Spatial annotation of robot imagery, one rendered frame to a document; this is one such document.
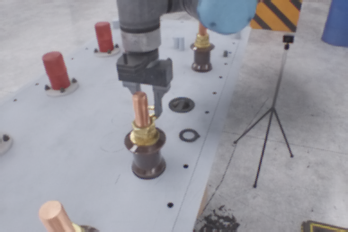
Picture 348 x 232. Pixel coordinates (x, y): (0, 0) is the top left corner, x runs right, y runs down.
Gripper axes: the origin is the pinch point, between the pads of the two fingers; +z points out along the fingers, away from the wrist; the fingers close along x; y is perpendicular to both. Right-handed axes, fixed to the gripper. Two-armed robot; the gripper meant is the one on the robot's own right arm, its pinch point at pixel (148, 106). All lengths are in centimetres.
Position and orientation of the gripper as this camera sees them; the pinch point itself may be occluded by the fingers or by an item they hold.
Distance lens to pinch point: 71.7
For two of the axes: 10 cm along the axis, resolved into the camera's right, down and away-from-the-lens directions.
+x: -9.5, -1.7, 2.7
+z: 0.3, 8.0, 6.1
